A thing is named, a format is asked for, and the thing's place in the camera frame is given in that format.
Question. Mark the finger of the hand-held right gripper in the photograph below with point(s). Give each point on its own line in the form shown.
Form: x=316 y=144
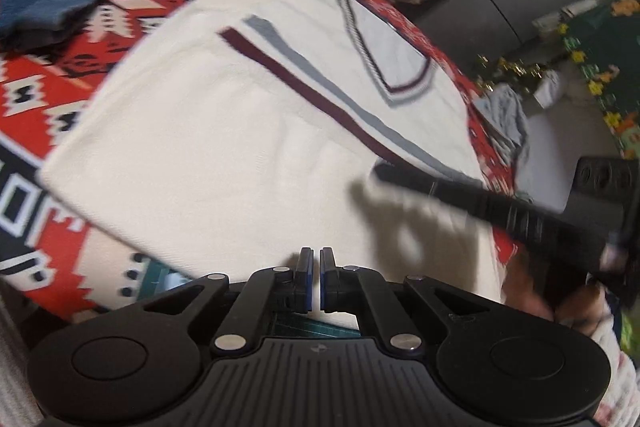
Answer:
x=440 y=187

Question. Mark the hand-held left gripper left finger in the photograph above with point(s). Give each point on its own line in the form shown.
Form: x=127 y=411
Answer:
x=309 y=282

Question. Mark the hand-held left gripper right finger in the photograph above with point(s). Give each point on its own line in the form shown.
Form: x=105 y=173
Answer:
x=326 y=282

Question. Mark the white knit vest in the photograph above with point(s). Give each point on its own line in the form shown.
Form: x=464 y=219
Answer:
x=225 y=132

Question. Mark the person's right hand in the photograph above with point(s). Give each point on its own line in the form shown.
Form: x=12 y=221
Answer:
x=525 y=282

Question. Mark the grey sweater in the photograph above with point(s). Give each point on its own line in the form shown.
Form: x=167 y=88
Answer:
x=505 y=122

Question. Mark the small Christmas tree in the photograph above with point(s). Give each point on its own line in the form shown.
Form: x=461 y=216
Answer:
x=510 y=72

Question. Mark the white hanging cloth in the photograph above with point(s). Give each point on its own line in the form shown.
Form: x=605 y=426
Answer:
x=547 y=89

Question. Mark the green cutting mat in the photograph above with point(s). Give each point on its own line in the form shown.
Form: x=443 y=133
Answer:
x=160 y=279

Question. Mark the white fleece pink print clothing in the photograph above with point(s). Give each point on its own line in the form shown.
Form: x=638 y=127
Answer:
x=20 y=357

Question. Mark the red patterned blanket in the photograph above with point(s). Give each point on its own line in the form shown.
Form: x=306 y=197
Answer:
x=50 y=97

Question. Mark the green Christmas wall cloth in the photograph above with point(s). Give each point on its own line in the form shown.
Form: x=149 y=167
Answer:
x=605 y=72

